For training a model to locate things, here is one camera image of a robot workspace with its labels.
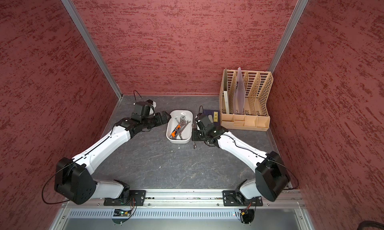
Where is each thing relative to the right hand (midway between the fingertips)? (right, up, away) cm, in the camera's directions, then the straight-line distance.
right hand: (193, 137), depth 83 cm
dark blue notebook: (+16, +12, +24) cm, 31 cm away
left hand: (-16, +10, 0) cm, 19 cm away
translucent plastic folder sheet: (+33, +27, +18) cm, 46 cm away
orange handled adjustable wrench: (-13, +1, +14) cm, 19 cm away
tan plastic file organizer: (+44, +32, +15) cm, 56 cm away
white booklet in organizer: (+21, +20, +8) cm, 30 cm away
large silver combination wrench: (-4, +7, +20) cm, 22 cm away
